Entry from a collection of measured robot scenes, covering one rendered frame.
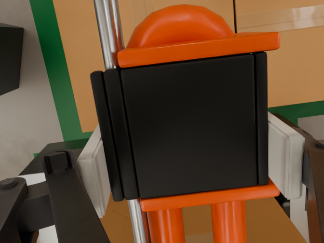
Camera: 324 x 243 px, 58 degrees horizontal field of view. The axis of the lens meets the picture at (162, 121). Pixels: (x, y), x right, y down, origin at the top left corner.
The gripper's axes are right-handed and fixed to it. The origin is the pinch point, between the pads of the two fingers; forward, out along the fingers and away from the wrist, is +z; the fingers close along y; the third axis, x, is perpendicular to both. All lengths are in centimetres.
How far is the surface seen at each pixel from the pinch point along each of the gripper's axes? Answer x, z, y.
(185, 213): -28.0, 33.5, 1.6
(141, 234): -4.6, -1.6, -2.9
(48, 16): 16, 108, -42
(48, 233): -40, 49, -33
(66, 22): 10, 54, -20
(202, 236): -8.6, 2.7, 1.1
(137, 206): -2.8, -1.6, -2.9
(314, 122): -39, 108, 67
